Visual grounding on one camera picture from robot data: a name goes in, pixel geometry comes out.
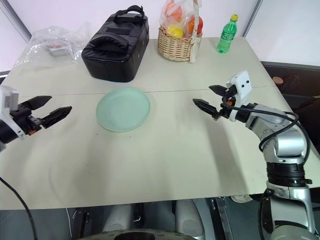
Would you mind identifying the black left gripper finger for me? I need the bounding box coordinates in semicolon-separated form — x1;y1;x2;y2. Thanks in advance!
20;95;53;111
40;106;73;130

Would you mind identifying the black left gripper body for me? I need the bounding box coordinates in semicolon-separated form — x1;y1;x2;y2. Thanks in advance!
10;102;44;137

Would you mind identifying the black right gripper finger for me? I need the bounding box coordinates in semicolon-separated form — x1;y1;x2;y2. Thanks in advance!
208;84;228;97
192;98;221;121

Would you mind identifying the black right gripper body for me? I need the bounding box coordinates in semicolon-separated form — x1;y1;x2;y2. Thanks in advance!
214;84;239;121

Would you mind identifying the pale green round plate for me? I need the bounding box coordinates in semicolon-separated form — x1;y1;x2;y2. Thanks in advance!
95;87;152;132

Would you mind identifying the orange round fruit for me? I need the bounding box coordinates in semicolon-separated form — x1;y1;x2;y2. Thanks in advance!
187;16;204;36

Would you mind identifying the yellow item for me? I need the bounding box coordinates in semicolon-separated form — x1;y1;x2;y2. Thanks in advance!
167;24;185;38

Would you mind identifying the clear plastic fruit bag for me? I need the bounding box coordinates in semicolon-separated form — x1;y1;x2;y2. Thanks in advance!
159;0;204;39

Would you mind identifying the pale orange peach fruit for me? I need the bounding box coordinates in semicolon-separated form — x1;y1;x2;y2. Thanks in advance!
164;1;185;20

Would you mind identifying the green plastic bottle yellow cap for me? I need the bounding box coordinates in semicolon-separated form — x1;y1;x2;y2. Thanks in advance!
216;13;239;54

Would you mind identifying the small grey box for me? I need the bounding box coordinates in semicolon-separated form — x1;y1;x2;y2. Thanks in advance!
46;43;70;58

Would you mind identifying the woven wicker basket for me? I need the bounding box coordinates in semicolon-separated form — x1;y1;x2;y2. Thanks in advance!
157;26;204;63

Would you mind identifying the crumpled clear plastic bag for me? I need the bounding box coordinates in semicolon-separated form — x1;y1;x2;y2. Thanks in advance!
14;21;93;69

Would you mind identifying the dark furniture beside table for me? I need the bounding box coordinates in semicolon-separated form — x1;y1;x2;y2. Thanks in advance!
260;60;320;116

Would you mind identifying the black padded carry bag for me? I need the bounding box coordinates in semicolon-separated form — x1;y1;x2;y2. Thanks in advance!
81;4;151;84

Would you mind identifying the white robot leg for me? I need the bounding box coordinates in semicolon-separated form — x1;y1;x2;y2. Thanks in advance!
174;199;204;238

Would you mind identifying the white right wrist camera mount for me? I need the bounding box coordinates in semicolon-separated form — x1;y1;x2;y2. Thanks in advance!
225;70;253;123

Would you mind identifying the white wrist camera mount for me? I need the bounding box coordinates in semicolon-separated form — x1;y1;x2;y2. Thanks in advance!
0;85;27;141
225;70;253;123

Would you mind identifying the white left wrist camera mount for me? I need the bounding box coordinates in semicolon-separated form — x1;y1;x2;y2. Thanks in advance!
0;85;27;141

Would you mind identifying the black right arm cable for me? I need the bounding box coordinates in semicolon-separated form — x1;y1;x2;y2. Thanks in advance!
229;104;300;152

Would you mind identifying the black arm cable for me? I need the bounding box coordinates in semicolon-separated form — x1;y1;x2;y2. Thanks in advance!
229;104;300;152
0;175;39;240

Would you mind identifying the white lace basket handle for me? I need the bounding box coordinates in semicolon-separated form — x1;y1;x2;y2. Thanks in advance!
190;0;202;64

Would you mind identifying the grey metal frame post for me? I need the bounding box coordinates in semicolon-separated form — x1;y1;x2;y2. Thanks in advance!
242;0;264;38
0;0;33;44

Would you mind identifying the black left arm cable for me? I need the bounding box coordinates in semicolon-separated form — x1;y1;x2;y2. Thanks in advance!
0;175;39;240

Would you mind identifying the black hanging strap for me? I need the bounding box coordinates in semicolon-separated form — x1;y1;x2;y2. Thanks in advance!
214;196;232;240

